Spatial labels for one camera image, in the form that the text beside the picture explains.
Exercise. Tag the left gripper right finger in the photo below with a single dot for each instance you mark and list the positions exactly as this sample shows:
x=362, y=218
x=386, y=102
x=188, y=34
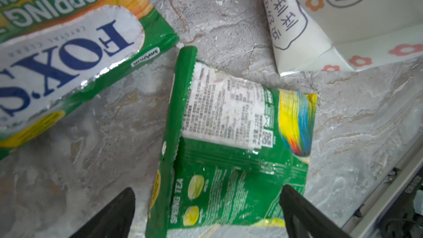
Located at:
x=304, y=220

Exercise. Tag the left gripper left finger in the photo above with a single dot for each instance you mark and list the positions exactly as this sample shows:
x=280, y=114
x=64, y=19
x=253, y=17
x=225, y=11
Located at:
x=113, y=221

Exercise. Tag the green spring tea candy bag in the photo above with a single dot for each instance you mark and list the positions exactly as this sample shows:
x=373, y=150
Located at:
x=230, y=145

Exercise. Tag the white printed paper bag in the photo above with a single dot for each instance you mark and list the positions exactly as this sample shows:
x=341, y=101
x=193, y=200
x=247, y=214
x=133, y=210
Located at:
x=343, y=35

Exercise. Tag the green yellow Fox's candy bag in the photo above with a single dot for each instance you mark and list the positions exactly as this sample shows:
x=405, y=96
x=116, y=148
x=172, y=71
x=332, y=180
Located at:
x=58, y=54

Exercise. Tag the aluminium mounting rail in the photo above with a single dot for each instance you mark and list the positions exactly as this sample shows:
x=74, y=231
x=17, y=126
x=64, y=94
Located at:
x=394, y=209

